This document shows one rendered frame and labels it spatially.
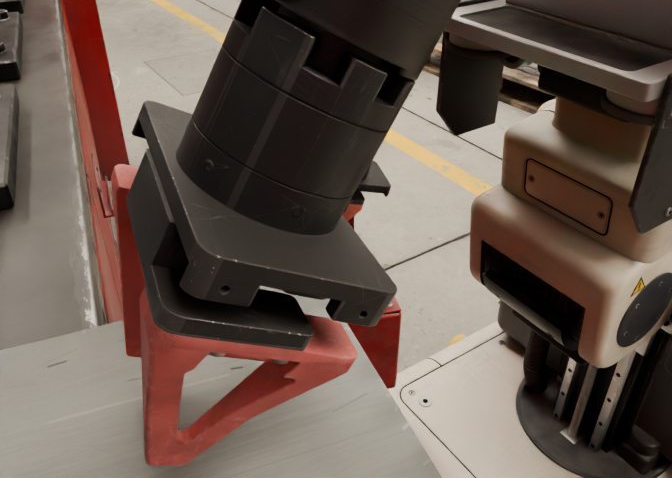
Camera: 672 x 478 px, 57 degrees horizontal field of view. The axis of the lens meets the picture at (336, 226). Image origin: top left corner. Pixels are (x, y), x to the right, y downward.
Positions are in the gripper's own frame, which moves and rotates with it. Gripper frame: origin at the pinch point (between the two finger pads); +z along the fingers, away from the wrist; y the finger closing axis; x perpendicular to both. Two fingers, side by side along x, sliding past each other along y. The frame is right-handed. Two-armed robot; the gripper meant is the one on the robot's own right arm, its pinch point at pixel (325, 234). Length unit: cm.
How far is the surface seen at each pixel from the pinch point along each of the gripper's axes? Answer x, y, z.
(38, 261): 11.3, 30.7, -2.1
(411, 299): -70, -60, 66
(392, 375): 15.6, -6.3, 8.2
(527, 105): -192, -160, 41
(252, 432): 44, 18, -19
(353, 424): 45, 14, -20
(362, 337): 15.5, -1.1, 2.6
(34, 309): 18.2, 30.0, -2.4
